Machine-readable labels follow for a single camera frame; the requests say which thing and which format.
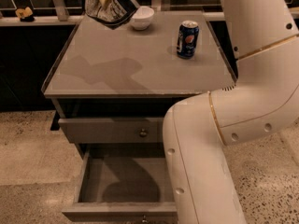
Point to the white ceramic bowl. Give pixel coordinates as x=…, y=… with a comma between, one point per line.
x=142, y=18

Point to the blue chip bag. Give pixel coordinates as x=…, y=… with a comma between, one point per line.
x=114, y=15

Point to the grey wooden drawer cabinet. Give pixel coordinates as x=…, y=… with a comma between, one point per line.
x=125, y=73

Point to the grey top drawer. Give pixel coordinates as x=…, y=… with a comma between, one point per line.
x=112, y=130

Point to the blue pepsi can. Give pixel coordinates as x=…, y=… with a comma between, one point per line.
x=187, y=39

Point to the round metal drawer knob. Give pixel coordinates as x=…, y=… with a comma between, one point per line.
x=143, y=133

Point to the yellow and black object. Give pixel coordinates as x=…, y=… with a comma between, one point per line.
x=25, y=14

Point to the middle drawer metal knob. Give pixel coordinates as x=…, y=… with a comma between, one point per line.
x=144, y=220

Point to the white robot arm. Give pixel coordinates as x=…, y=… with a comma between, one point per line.
x=265, y=99

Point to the grey open middle drawer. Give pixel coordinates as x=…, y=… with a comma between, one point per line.
x=123, y=187

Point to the metal window railing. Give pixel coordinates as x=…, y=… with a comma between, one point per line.
x=46, y=13

